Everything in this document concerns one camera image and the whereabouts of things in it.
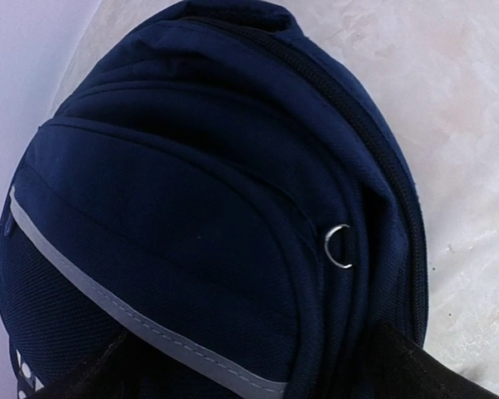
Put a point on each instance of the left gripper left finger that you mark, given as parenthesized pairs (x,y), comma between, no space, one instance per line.
(113,372)

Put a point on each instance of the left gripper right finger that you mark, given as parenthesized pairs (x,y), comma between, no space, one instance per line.
(390,365)

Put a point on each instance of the navy blue backpack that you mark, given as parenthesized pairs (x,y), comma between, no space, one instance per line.
(227,192)

